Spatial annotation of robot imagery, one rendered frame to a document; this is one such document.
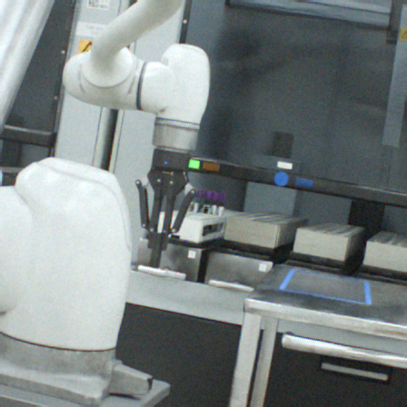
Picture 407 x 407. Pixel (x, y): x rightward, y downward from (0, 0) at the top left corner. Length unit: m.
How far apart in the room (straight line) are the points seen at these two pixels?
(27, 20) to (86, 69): 0.61
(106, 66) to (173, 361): 0.65
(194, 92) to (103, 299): 0.92
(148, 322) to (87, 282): 1.07
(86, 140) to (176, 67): 0.39
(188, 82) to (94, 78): 0.18
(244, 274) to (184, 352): 0.21
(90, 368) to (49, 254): 0.15
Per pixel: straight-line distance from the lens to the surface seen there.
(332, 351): 1.52
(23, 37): 1.57
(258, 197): 3.00
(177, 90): 2.17
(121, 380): 1.36
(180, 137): 2.17
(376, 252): 2.35
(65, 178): 1.31
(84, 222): 1.30
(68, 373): 1.32
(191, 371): 2.36
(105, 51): 2.09
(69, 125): 2.50
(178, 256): 2.34
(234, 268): 2.31
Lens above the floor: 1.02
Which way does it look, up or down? 3 degrees down
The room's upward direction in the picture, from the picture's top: 9 degrees clockwise
